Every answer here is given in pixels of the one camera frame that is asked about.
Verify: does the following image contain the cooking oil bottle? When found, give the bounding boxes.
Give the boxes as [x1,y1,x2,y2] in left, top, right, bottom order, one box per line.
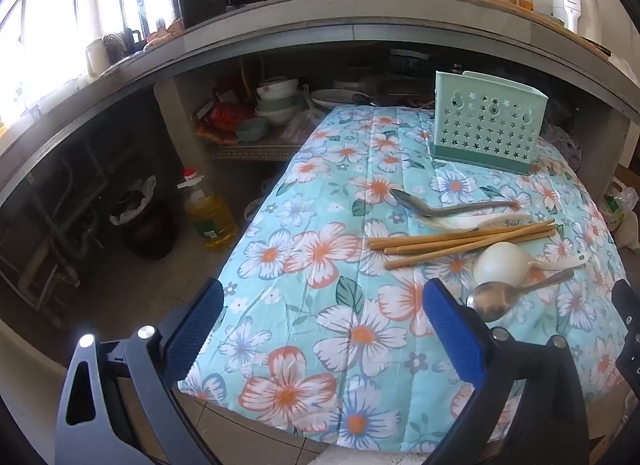
[177,168,238,252]

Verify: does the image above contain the long slim metal spoon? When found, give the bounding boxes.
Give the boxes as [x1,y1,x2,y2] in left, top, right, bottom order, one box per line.
[390,188,521,218]

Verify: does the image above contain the green perforated utensil holder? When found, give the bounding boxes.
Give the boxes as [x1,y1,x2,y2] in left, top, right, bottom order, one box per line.
[429,70,549,176]

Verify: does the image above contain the round metal spoon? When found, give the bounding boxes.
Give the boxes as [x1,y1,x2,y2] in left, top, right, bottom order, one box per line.
[466,267,576,323]

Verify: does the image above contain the purple plastic bag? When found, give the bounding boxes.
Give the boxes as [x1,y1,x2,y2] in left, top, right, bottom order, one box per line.
[540,122,583,171]

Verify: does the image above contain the red snack packets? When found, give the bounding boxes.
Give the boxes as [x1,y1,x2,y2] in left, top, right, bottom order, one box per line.
[192,78,256,146]

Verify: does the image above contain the stack of white bowls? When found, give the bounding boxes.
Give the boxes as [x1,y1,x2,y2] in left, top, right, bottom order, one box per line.
[255,78,301,126]

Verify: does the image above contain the metal storage rack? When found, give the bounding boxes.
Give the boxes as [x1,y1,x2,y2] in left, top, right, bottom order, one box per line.
[207,142,306,162]

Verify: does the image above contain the kitchen window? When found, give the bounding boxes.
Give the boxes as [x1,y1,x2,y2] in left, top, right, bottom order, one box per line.
[0,0,121,131]

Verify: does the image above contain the wooden chopstick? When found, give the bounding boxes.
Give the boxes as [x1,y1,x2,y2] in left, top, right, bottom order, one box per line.
[395,231,555,257]
[382,225,557,255]
[384,237,506,270]
[367,218,556,249]

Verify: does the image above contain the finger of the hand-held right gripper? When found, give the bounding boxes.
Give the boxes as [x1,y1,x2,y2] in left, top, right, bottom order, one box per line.
[611,279,640,391]

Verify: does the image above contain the pink cloth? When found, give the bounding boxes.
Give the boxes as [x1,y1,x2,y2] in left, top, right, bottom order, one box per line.
[145,20,186,48]

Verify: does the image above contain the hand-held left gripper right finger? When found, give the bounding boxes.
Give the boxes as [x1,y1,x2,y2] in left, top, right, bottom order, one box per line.
[422,277,591,465]

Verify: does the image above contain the floral turquoise blanket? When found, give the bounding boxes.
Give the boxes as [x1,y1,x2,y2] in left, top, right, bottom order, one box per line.
[177,104,631,453]

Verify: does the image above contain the dark trash bin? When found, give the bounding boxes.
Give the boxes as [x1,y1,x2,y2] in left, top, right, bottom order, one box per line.
[110,176,178,261]

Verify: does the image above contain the grey water pipes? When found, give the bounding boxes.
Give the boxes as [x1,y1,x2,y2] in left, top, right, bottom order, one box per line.
[0,145,108,331]

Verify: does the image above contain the white plate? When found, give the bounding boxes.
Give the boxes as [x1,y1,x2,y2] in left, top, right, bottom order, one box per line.
[310,88,373,111]

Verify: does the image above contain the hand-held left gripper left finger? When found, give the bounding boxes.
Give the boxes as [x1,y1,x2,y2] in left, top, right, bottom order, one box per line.
[55,277,225,465]

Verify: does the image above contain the concrete kitchen counter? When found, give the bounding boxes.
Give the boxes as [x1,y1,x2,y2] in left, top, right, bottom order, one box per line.
[0,0,640,206]

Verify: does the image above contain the white green plastic bag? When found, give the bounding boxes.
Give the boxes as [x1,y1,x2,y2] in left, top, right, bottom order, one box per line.
[600,180,640,251]

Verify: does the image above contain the cream electric kettle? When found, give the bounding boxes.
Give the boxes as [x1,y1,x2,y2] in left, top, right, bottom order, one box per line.
[85,38,111,77]

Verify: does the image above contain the white plastic spoon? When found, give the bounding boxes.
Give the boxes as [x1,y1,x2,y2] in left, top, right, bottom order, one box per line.
[417,212,533,232]

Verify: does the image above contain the teal bowl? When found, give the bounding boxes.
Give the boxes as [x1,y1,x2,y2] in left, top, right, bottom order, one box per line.
[235,118,268,142]

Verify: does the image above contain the white electric appliance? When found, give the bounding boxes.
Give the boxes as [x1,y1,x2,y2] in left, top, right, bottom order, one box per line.
[551,0,601,43]

